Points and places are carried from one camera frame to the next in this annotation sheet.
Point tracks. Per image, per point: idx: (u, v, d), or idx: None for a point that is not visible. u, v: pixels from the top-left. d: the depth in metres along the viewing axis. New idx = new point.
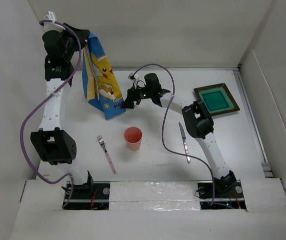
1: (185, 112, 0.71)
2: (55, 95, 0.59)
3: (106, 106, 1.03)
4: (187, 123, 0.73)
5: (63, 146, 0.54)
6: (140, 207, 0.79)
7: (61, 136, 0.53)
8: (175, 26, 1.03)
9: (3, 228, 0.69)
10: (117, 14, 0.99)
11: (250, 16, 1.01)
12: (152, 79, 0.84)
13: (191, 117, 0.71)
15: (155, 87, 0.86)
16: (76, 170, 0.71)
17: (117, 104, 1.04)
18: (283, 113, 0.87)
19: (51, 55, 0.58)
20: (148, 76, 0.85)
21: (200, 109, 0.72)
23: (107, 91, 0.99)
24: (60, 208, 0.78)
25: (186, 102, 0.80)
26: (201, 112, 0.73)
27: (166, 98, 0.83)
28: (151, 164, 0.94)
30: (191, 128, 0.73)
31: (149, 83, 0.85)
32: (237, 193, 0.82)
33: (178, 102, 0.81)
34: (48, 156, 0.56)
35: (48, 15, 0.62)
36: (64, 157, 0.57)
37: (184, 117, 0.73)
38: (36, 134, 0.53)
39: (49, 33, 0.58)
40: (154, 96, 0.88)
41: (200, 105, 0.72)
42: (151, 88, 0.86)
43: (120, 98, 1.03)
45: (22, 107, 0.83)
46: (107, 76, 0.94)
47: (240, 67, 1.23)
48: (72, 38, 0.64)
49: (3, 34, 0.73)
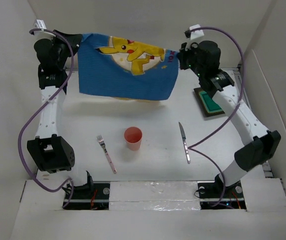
1: (255, 149, 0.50)
2: (50, 102, 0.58)
3: (163, 67, 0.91)
4: (245, 156, 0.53)
5: (60, 153, 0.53)
6: (140, 207, 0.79)
7: (59, 143, 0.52)
8: (175, 26, 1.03)
9: (3, 228, 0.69)
10: (117, 15, 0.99)
11: (250, 15, 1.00)
12: (212, 52, 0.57)
13: (257, 153, 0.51)
15: (212, 65, 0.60)
16: (76, 170, 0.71)
17: (169, 59, 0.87)
18: (283, 113, 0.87)
19: (44, 64, 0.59)
20: (208, 47, 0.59)
21: (270, 144, 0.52)
23: (148, 60, 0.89)
24: (60, 208, 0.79)
25: (257, 122, 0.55)
26: (269, 146, 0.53)
27: (227, 98, 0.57)
28: (151, 164, 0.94)
30: (244, 160, 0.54)
31: (205, 56, 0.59)
32: (237, 193, 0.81)
33: (246, 119, 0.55)
34: (46, 164, 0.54)
35: (37, 24, 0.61)
36: (61, 165, 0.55)
37: (246, 147, 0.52)
38: (33, 142, 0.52)
39: (41, 42, 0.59)
40: (206, 79, 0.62)
41: (275, 141, 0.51)
42: (205, 64, 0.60)
43: (165, 52, 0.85)
45: (21, 108, 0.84)
46: (133, 51, 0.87)
47: (240, 67, 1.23)
48: (64, 46, 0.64)
49: (2, 34, 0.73)
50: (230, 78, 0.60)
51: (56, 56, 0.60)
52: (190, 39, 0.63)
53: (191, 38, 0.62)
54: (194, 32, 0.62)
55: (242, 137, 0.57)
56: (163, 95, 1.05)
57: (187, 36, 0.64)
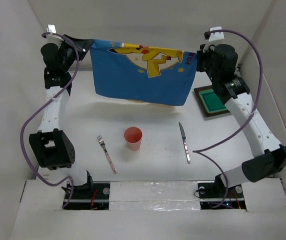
1: (265, 164, 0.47)
2: (54, 100, 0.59)
3: (180, 71, 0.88)
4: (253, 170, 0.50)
5: (61, 148, 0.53)
6: (140, 207, 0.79)
7: (60, 137, 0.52)
8: (175, 26, 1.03)
9: (3, 228, 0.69)
10: (117, 15, 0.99)
11: (251, 16, 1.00)
12: (228, 57, 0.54)
13: (265, 169, 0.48)
15: (227, 70, 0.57)
16: (75, 171, 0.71)
17: (187, 61, 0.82)
18: (283, 112, 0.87)
19: (49, 67, 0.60)
20: (223, 50, 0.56)
21: (281, 159, 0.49)
23: (164, 61, 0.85)
24: (60, 208, 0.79)
25: (270, 136, 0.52)
26: (279, 162, 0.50)
27: (241, 107, 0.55)
28: (152, 164, 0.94)
30: (251, 172, 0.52)
31: (220, 61, 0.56)
32: (237, 193, 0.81)
33: (258, 130, 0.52)
34: (46, 160, 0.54)
35: (48, 30, 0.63)
36: (61, 162, 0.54)
37: (254, 160, 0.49)
38: (35, 135, 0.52)
39: (48, 46, 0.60)
40: (220, 84, 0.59)
41: None
42: (219, 69, 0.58)
43: (183, 54, 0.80)
45: (21, 108, 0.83)
46: (147, 52, 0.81)
47: (240, 67, 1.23)
48: (70, 50, 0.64)
49: (2, 34, 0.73)
50: (245, 84, 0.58)
51: (62, 59, 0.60)
52: (208, 41, 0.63)
53: (209, 40, 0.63)
54: (213, 34, 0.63)
55: (251, 148, 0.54)
56: (179, 100, 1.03)
57: (206, 38, 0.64)
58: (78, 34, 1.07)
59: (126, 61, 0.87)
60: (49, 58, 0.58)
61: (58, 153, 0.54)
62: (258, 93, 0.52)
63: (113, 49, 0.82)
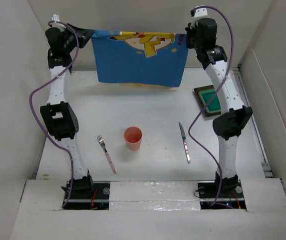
1: (227, 119, 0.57)
2: (58, 77, 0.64)
3: (173, 51, 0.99)
4: (220, 124, 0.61)
5: (69, 116, 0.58)
6: (140, 207, 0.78)
7: (67, 109, 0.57)
8: (175, 26, 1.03)
9: (3, 228, 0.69)
10: (117, 15, 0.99)
11: (251, 17, 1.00)
12: (208, 26, 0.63)
13: (228, 122, 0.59)
15: (208, 40, 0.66)
16: (77, 152, 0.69)
17: (179, 41, 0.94)
18: (283, 112, 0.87)
19: (52, 47, 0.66)
20: (205, 21, 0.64)
21: (243, 117, 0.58)
23: (159, 42, 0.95)
24: (60, 208, 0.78)
25: (236, 97, 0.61)
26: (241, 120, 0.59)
27: (216, 72, 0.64)
28: (151, 163, 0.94)
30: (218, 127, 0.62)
31: (202, 30, 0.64)
32: (237, 193, 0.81)
33: (228, 92, 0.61)
34: (56, 128, 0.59)
35: (53, 18, 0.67)
36: (69, 129, 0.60)
37: (221, 116, 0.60)
38: (45, 108, 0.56)
39: (52, 29, 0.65)
40: (202, 52, 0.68)
41: (247, 115, 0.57)
42: (202, 38, 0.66)
43: (175, 36, 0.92)
45: (21, 108, 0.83)
46: (144, 36, 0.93)
47: (240, 67, 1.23)
48: (71, 35, 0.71)
49: (3, 35, 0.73)
50: (224, 52, 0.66)
51: (63, 41, 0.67)
52: (194, 17, 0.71)
53: (195, 17, 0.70)
54: (198, 11, 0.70)
55: (222, 108, 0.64)
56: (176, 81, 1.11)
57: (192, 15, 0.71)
58: None
59: (125, 46, 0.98)
60: (53, 39, 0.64)
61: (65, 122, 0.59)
62: (230, 60, 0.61)
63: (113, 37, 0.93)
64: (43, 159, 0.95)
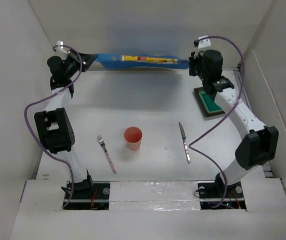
1: (251, 143, 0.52)
2: (58, 94, 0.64)
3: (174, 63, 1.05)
4: (244, 151, 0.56)
5: (63, 123, 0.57)
6: (140, 207, 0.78)
7: (63, 115, 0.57)
8: (175, 26, 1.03)
9: (3, 228, 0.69)
10: (117, 15, 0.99)
11: (251, 17, 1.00)
12: (214, 59, 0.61)
13: (253, 148, 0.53)
15: (215, 72, 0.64)
16: (75, 161, 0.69)
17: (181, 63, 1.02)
18: (283, 113, 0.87)
19: (55, 75, 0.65)
20: (210, 54, 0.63)
21: (268, 139, 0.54)
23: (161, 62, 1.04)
24: (60, 208, 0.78)
25: (254, 119, 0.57)
26: (267, 142, 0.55)
27: (227, 98, 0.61)
28: (151, 164, 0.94)
30: (242, 155, 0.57)
31: (208, 63, 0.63)
32: (237, 193, 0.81)
33: (242, 115, 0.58)
34: (48, 138, 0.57)
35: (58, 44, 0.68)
36: (64, 141, 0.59)
37: (243, 141, 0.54)
38: (39, 114, 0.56)
39: (54, 57, 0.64)
40: (209, 84, 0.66)
41: (273, 136, 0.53)
42: (208, 70, 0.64)
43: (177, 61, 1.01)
45: (21, 108, 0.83)
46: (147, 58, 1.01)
47: (240, 67, 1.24)
48: (75, 62, 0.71)
49: (2, 34, 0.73)
50: (231, 82, 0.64)
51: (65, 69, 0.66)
52: (197, 48, 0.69)
53: (198, 47, 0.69)
54: (202, 41, 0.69)
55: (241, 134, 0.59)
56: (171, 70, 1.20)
57: (196, 45, 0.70)
58: (78, 35, 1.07)
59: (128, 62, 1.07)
60: (55, 68, 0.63)
61: (59, 130, 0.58)
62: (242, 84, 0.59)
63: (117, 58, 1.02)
64: (43, 159, 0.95)
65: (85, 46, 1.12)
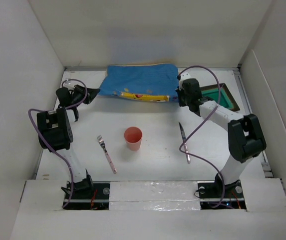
1: (233, 127, 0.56)
2: None
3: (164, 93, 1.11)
4: (232, 141, 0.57)
5: (62, 120, 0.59)
6: (140, 207, 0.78)
7: (62, 111, 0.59)
8: (175, 26, 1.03)
9: (3, 228, 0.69)
10: (117, 16, 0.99)
11: (251, 17, 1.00)
12: (191, 84, 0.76)
13: (239, 134, 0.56)
15: (195, 93, 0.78)
16: (74, 160, 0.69)
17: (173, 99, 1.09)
18: (283, 113, 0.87)
19: (63, 101, 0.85)
20: (188, 80, 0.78)
21: (251, 126, 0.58)
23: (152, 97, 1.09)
24: (60, 208, 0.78)
25: (234, 113, 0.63)
26: (252, 130, 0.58)
27: (207, 106, 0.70)
28: (151, 164, 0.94)
30: (235, 148, 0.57)
31: (187, 87, 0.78)
32: (237, 193, 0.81)
33: (223, 113, 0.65)
34: (46, 133, 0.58)
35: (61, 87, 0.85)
36: (62, 138, 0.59)
37: (229, 131, 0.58)
38: (41, 112, 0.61)
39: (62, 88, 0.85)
40: (193, 103, 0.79)
41: (253, 121, 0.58)
42: (189, 93, 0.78)
43: None
45: (21, 108, 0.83)
46: None
47: (240, 67, 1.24)
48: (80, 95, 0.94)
49: (2, 34, 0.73)
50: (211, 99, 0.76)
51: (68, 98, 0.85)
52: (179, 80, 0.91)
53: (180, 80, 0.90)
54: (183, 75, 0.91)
55: None
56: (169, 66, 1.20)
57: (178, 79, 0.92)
58: (78, 35, 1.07)
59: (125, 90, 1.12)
60: (63, 96, 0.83)
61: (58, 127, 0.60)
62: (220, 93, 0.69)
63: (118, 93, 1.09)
64: (43, 159, 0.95)
65: (85, 46, 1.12)
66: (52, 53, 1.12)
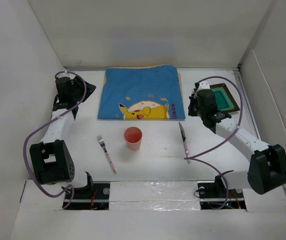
1: (258, 162, 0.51)
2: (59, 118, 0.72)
3: (162, 99, 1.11)
4: (255, 174, 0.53)
5: (60, 157, 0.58)
6: (140, 207, 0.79)
7: (61, 146, 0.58)
8: (175, 26, 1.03)
9: (2, 228, 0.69)
10: (117, 15, 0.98)
11: (251, 17, 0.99)
12: (207, 96, 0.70)
13: (264, 168, 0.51)
15: (210, 106, 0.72)
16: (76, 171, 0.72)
17: (173, 110, 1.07)
18: (283, 113, 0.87)
19: (61, 92, 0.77)
20: (203, 92, 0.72)
21: (276, 157, 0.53)
23: (149, 107, 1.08)
24: (60, 208, 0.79)
25: (257, 140, 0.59)
26: (277, 162, 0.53)
27: (226, 126, 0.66)
28: (152, 164, 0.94)
30: (258, 181, 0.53)
31: (202, 100, 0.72)
32: (237, 193, 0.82)
33: (245, 139, 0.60)
34: (45, 174, 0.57)
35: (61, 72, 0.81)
36: (61, 176, 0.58)
37: (252, 164, 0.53)
38: (35, 146, 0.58)
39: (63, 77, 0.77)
40: (207, 118, 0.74)
41: (279, 153, 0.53)
42: (204, 106, 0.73)
43: (168, 114, 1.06)
45: (21, 108, 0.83)
46: (138, 116, 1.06)
47: (240, 67, 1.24)
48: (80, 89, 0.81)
49: (2, 35, 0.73)
50: (228, 115, 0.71)
51: (70, 88, 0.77)
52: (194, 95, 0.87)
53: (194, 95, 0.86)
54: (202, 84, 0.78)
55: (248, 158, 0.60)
56: (170, 66, 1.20)
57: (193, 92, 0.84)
58: (78, 34, 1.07)
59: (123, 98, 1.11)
60: (62, 84, 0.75)
61: (57, 165, 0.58)
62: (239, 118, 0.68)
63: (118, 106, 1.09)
64: None
65: (85, 46, 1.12)
66: (52, 53, 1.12)
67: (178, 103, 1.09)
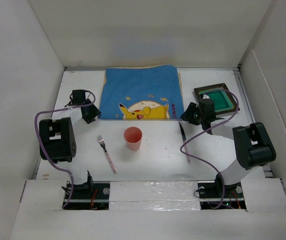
1: (238, 132, 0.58)
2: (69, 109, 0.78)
3: (162, 99, 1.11)
4: (239, 147, 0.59)
5: (66, 131, 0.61)
6: (140, 207, 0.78)
7: (67, 122, 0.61)
8: (175, 26, 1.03)
9: (2, 227, 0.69)
10: (117, 16, 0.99)
11: (251, 17, 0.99)
12: (206, 104, 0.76)
13: (244, 138, 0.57)
15: (209, 113, 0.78)
16: (76, 170, 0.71)
17: (173, 111, 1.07)
18: (284, 113, 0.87)
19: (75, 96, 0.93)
20: (204, 100, 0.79)
21: (257, 133, 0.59)
23: (149, 107, 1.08)
24: (60, 208, 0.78)
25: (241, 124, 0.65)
26: (259, 137, 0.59)
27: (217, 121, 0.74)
28: (152, 163, 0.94)
30: (243, 154, 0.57)
31: (202, 106, 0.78)
32: (237, 193, 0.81)
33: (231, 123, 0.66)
34: (49, 145, 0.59)
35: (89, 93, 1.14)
36: (63, 151, 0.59)
37: (236, 139, 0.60)
38: (44, 120, 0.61)
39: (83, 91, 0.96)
40: (206, 122, 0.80)
41: (259, 128, 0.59)
42: (204, 112, 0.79)
43: (168, 114, 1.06)
45: (21, 107, 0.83)
46: (138, 116, 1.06)
47: (240, 67, 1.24)
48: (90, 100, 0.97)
49: (1, 35, 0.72)
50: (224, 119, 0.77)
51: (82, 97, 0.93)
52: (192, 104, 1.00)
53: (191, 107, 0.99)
54: None
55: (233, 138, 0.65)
56: (170, 66, 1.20)
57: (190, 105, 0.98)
58: (78, 34, 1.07)
59: (123, 98, 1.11)
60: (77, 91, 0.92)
61: (61, 139, 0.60)
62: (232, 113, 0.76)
63: (118, 106, 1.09)
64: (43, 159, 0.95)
65: (85, 46, 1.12)
66: (52, 53, 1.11)
67: (179, 104, 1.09)
